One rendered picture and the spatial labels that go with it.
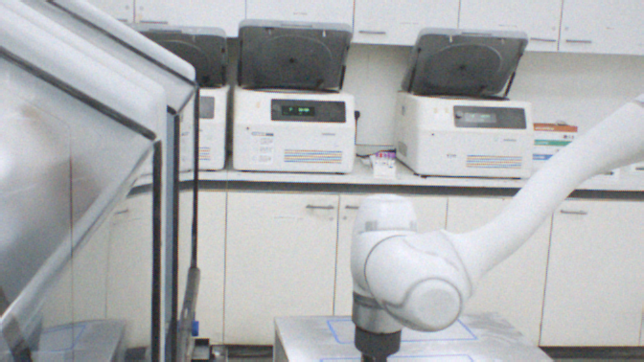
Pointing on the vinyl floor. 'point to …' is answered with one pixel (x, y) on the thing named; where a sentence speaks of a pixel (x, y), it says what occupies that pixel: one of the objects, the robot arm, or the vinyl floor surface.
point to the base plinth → (537, 346)
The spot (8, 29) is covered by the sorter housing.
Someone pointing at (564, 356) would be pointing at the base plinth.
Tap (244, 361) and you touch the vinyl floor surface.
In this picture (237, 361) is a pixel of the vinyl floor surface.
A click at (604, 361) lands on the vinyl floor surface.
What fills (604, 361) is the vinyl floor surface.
